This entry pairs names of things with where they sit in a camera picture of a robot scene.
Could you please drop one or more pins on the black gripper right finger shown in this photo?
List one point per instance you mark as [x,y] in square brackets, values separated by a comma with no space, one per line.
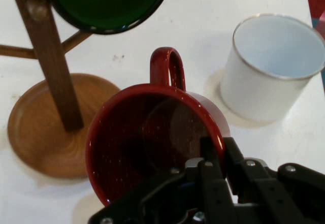
[279,196]

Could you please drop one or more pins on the white enamel mug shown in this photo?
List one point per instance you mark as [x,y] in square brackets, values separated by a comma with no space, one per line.
[259,87]

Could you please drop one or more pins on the red enamel mug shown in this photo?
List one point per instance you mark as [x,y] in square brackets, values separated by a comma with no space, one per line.
[122,122]

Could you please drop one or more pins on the green enamel mug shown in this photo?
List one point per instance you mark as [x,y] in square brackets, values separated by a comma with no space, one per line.
[106,3]

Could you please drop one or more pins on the wooden mug tree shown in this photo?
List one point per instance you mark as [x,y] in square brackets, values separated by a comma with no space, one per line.
[48,69]

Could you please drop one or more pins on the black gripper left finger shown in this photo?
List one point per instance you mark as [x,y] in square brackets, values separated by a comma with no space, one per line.
[208,188]

